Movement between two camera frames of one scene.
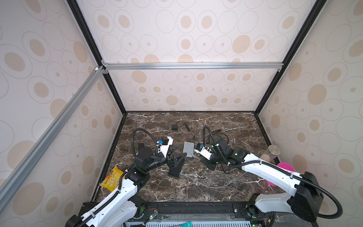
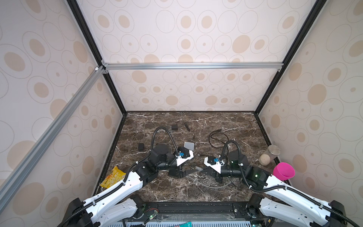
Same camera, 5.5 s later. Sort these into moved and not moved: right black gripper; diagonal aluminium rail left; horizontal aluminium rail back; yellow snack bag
Moved: right black gripper
Not moved: diagonal aluminium rail left; yellow snack bag; horizontal aluminium rail back
